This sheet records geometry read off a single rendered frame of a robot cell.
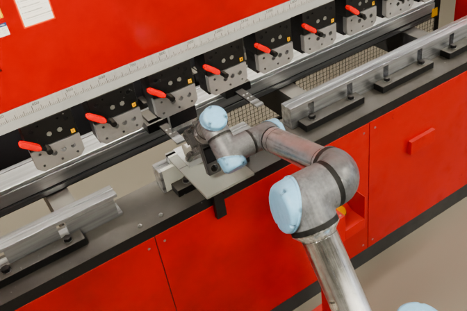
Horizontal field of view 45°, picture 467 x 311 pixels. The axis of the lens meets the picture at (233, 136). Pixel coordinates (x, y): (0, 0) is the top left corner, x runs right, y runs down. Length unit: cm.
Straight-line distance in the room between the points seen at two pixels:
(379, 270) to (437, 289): 27
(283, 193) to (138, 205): 85
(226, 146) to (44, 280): 71
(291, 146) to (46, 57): 70
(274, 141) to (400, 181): 123
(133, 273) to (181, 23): 85
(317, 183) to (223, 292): 113
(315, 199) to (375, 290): 155
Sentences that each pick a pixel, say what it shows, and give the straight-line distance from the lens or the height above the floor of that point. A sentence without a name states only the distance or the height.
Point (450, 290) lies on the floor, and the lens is 280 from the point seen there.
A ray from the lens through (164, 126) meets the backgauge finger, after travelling 210.
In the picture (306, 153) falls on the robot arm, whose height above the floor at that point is 128.
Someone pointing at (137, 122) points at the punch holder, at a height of 120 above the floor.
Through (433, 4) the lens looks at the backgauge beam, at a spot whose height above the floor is 96.
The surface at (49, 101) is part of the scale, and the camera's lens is 166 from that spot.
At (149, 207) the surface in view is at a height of 87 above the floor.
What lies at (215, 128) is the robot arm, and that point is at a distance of 157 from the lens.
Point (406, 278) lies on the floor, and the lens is 281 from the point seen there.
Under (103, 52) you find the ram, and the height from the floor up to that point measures 146.
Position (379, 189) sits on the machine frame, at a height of 44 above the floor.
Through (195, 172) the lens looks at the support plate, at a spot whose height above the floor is 100.
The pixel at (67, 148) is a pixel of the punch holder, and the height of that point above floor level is 122.
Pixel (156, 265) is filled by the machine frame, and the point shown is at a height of 70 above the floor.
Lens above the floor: 215
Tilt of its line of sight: 35 degrees down
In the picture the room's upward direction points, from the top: 9 degrees counter-clockwise
